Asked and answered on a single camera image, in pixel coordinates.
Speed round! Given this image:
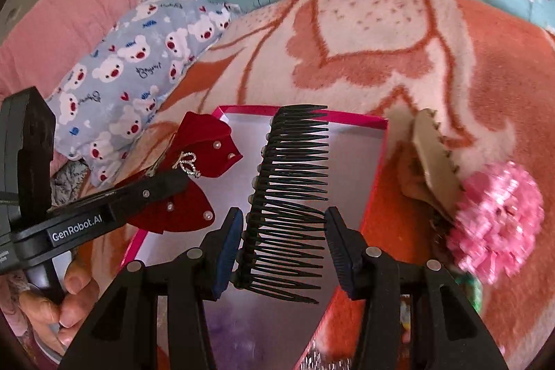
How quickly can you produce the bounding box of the black hair comb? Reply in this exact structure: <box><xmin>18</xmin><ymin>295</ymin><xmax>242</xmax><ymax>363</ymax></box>
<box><xmin>230</xmin><ymin>105</ymin><xmax>330</xmax><ymax>306</ymax></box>

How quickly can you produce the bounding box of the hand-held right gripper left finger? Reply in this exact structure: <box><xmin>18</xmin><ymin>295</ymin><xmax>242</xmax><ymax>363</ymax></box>
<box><xmin>58</xmin><ymin>207</ymin><xmax>244</xmax><ymax>370</ymax></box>

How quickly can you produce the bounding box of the pink flower hair tie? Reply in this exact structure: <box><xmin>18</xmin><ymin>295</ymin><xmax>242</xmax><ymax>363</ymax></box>
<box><xmin>446</xmin><ymin>161</ymin><xmax>545</xmax><ymax>286</ymax></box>

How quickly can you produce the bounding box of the pink quilt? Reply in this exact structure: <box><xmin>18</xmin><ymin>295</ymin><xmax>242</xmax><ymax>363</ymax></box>
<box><xmin>0</xmin><ymin>0</ymin><xmax>191</xmax><ymax>93</ymax></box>

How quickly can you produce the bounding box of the green hair accessory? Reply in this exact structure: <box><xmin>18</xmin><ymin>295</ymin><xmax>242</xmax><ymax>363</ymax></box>
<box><xmin>453</xmin><ymin>272</ymin><xmax>484</xmax><ymax>312</ymax></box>

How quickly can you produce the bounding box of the person's left hand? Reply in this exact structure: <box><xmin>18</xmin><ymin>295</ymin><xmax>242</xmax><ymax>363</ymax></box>
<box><xmin>0</xmin><ymin>255</ymin><xmax>102</xmax><ymax>358</ymax></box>

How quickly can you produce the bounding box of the grey floral bed sheet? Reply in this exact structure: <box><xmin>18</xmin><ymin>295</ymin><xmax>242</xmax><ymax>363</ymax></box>
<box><xmin>50</xmin><ymin>160</ymin><xmax>94</xmax><ymax>206</ymax></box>

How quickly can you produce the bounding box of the bear print pillow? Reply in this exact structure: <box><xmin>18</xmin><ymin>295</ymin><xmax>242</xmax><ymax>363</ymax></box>
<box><xmin>45</xmin><ymin>0</ymin><xmax>241</xmax><ymax>186</ymax></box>

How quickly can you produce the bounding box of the red velvet bow hair clip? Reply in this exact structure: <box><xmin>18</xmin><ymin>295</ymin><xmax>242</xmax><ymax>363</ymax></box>
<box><xmin>115</xmin><ymin>111</ymin><xmax>244</xmax><ymax>235</ymax></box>

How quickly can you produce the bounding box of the tan claw hair clip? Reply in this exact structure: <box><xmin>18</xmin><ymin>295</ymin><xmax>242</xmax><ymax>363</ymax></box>
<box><xmin>399</xmin><ymin>107</ymin><xmax>467</xmax><ymax>223</ymax></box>

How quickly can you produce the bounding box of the orange and cream blanket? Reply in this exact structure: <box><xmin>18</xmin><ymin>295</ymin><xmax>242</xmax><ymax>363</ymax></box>
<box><xmin>52</xmin><ymin>0</ymin><xmax>555</xmax><ymax>370</ymax></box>

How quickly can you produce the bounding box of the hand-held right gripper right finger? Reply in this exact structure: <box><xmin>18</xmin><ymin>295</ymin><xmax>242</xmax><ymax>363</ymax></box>
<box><xmin>324</xmin><ymin>207</ymin><xmax>510</xmax><ymax>370</ymax></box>

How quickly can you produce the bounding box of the red cardboard box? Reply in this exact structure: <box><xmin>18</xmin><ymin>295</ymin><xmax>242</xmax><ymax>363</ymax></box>
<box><xmin>121</xmin><ymin>105</ymin><xmax>391</xmax><ymax>370</ymax></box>

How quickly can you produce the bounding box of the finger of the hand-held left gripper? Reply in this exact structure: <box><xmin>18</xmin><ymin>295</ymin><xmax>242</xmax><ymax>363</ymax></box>
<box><xmin>108</xmin><ymin>170</ymin><xmax>191</xmax><ymax>224</ymax></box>

